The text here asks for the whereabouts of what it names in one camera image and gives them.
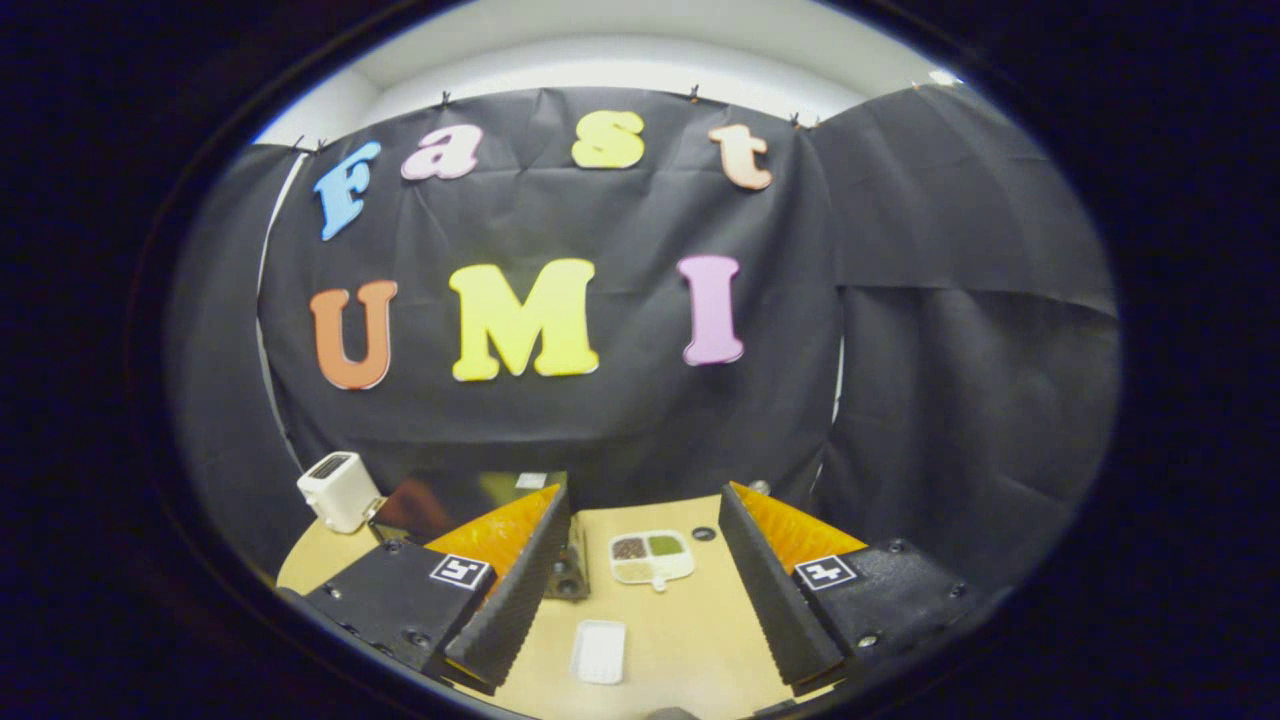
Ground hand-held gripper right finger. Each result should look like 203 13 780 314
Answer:
717 482 989 697

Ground white rectangular tray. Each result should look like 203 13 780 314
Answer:
569 619 629 687

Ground white bread toaster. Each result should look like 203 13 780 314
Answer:
296 451 385 535

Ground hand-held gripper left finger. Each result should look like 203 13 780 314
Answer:
290 485 572 696

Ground white divided spice dish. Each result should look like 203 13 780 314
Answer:
607 529 697 594

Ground black toaster oven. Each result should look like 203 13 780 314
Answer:
368 470 591 602

